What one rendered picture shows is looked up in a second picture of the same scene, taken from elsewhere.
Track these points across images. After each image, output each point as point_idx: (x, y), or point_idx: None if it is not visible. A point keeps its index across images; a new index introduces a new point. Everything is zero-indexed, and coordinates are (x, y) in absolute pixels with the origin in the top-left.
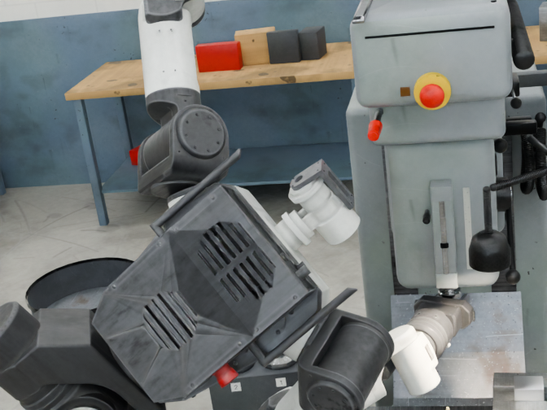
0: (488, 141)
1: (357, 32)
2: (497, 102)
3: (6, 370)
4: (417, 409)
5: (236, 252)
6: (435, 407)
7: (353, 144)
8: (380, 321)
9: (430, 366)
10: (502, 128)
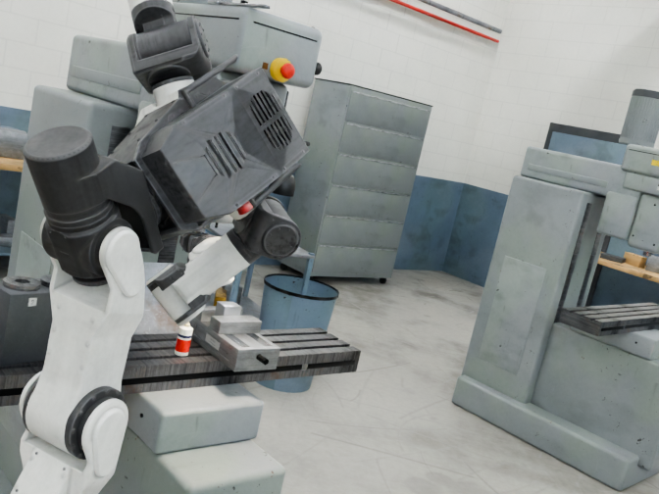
0: None
1: (250, 17)
2: (284, 95)
3: (85, 177)
4: (134, 336)
5: (272, 114)
6: (146, 335)
7: (89, 130)
8: None
9: None
10: None
